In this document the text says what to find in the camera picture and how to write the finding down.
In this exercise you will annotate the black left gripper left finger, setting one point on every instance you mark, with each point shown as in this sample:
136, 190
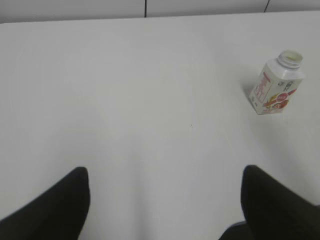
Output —
57, 214

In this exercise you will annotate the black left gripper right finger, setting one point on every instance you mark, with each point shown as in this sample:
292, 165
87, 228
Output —
272, 211

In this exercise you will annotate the white strawberry drink bottle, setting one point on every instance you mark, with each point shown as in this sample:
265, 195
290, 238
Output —
277, 83

